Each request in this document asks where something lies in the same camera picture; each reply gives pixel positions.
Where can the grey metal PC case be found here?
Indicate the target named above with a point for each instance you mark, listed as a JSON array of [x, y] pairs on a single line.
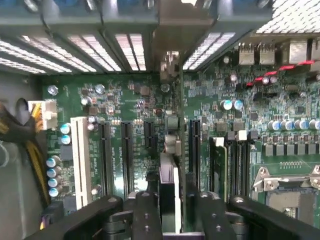
[[15, 175]]

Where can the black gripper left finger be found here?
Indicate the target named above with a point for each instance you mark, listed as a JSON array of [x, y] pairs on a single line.
[[146, 220]]

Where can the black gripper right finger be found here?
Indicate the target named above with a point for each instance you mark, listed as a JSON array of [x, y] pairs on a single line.
[[215, 220]]

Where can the long black expansion slot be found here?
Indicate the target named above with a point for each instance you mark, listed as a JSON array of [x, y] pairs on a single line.
[[127, 155], [105, 155]]

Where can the black RAM slot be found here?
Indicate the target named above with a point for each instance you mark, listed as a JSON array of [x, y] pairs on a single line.
[[243, 170], [233, 170]]

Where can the short black expansion slot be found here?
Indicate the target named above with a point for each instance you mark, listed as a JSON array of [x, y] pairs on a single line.
[[150, 132]]

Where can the blue-black expansion slot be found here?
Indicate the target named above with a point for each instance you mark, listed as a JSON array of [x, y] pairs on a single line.
[[194, 150]]

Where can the silver rear USB port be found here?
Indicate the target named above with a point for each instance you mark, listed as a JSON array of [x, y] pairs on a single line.
[[246, 55], [267, 55]]

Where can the silver rear network port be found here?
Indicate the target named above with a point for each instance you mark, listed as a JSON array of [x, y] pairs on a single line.
[[298, 51]]

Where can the green RAM stick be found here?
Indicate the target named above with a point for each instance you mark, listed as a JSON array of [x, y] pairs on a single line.
[[221, 170]]

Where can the green motherboard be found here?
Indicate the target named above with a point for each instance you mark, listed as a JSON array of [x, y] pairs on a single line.
[[212, 100]]

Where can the white power connector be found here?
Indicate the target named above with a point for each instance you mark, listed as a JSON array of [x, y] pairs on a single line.
[[48, 115]]

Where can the silver CPU socket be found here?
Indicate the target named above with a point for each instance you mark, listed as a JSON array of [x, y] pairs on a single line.
[[287, 190]]

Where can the white PCI expansion slot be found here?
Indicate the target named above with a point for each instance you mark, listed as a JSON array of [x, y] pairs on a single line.
[[80, 160]]

